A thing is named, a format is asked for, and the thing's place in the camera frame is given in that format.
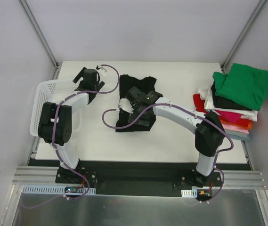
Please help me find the black graphic t-shirt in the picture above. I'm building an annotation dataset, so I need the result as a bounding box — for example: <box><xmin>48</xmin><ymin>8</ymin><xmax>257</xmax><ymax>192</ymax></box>
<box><xmin>114</xmin><ymin>74</ymin><xmax>158</xmax><ymax>133</ymax></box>

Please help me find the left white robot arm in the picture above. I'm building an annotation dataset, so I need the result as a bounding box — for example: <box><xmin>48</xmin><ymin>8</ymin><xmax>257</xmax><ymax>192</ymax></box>
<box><xmin>30</xmin><ymin>65</ymin><xmax>105</xmax><ymax>183</ymax></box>

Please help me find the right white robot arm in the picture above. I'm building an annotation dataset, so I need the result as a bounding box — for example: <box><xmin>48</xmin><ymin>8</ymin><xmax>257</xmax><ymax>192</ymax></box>
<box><xmin>125</xmin><ymin>87</ymin><xmax>225</xmax><ymax>187</ymax></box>

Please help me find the white plastic basket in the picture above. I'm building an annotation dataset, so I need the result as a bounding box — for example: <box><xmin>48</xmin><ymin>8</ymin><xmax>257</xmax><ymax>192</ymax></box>
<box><xmin>30</xmin><ymin>79</ymin><xmax>78</xmax><ymax>137</ymax></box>

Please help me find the white folded t-shirt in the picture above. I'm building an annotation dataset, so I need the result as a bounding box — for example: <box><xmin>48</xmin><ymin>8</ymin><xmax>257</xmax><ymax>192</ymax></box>
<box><xmin>197</xmin><ymin>87</ymin><xmax>258</xmax><ymax>121</ymax></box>

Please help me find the black folded t-shirt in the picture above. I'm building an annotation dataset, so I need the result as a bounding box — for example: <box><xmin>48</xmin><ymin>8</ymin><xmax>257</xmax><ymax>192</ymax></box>
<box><xmin>211</xmin><ymin>83</ymin><xmax>251</xmax><ymax>111</ymax></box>

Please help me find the magenta folded t-shirt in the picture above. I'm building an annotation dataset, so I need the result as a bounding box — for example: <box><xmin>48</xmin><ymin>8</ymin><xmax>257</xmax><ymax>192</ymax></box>
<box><xmin>216</xmin><ymin>110</ymin><xmax>242</xmax><ymax>123</ymax></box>

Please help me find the light blue folded t-shirt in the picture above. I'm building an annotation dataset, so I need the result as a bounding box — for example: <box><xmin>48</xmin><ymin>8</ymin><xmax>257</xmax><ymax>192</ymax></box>
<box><xmin>229</xmin><ymin>135</ymin><xmax>250</xmax><ymax>141</ymax></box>

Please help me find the grey folded t-shirt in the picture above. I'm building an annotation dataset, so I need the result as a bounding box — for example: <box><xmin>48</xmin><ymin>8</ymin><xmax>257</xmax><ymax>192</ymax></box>
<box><xmin>226</xmin><ymin>130</ymin><xmax>249</xmax><ymax>137</ymax></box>

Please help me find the green folded t-shirt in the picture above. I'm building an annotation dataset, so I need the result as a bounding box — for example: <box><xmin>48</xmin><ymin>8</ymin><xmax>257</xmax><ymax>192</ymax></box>
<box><xmin>212</xmin><ymin>63</ymin><xmax>268</xmax><ymax>111</ymax></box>

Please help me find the orange folded t-shirt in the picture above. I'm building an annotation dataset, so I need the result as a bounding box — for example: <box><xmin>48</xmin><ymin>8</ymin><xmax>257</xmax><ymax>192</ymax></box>
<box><xmin>219</xmin><ymin>116</ymin><xmax>252</xmax><ymax>130</ymax></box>

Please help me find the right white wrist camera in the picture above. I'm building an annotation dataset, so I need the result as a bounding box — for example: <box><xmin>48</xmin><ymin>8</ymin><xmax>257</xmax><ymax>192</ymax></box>
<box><xmin>118</xmin><ymin>98</ymin><xmax>133</xmax><ymax>113</ymax></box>

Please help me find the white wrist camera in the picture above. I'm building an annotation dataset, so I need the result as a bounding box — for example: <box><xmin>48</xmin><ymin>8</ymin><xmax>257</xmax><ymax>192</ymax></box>
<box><xmin>118</xmin><ymin>98</ymin><xmax>133</xmax><ymax>113</ymax></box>
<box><xmin>96</xmin><ymin>65</ymin><xmax>107</xmax><ymax>77</ymax></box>

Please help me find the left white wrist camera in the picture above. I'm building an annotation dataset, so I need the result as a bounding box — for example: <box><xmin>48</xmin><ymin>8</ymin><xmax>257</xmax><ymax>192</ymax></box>
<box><xmin>96</xmin><ymin>65</ymin><xmax>107</xmax><ymax>77</ymax></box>

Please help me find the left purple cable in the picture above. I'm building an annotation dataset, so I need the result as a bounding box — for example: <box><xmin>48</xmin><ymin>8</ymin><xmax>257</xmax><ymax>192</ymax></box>
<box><xmin>20</xmin><ymin>64</ymin><xmax>121</xmax><ymax>208</ymax></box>

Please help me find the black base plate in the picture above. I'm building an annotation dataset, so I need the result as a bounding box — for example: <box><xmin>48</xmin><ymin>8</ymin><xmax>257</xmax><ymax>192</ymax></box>
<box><xmin>55</xmin><ymin>161</ymin><xmax>222</xmax><ymax>197</ymax></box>

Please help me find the left aluminium corner post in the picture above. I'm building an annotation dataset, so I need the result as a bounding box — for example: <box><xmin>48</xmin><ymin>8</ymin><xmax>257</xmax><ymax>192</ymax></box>
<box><xmin>18</xmin><ymin>0</ymin><xmax>61</xmax><ymax>80</ymax></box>

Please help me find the aluminium corner post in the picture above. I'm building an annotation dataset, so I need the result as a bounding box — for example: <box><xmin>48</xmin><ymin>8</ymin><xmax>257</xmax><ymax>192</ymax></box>
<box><xmin>18</xmin><ymin>0</ymin><xmax>61</xmax><ymax>80</ymax></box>
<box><xmin>220</xmin><ymin>0</ymin><xmax>268</xmax><ymax>73</ymax></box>

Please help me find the right aluminium corner post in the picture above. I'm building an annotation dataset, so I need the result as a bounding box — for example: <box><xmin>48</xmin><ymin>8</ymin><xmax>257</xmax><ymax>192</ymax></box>
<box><xmin>220</xmin><ymin>0</ymin><xmax>268</xmax><ymax>73</ymax></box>

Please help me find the right slotted cable duct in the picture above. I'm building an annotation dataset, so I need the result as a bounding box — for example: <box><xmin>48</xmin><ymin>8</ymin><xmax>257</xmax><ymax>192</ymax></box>
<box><xmin>181</xmin><ymin>189</ymin><xmax>197</xmax><ymax>198</ymax></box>

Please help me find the slotted cable duct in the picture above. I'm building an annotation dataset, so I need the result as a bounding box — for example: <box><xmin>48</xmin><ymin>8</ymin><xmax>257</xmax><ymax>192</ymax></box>
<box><xmin>181</xmin><ymin>189</ymin><xmax>197</xmax><ymax>198</ymax></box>
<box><xmin>23</xmin><ymin>185</ymin><xmax>96</xmax><ymax>195</ymax></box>

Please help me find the left slotted cable duct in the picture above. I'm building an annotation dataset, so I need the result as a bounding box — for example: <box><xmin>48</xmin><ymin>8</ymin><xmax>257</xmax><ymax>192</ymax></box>
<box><xmin>23</xmin><ymin>185</ymin><xmax>96</xmax><ymax>195</ymax></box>

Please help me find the aluminium rail frame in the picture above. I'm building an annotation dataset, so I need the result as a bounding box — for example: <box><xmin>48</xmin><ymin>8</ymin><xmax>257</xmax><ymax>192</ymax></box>
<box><xmin>12</xmin><ymin>141</ymin><xmax>266</xmax><ymax>189</ymax></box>

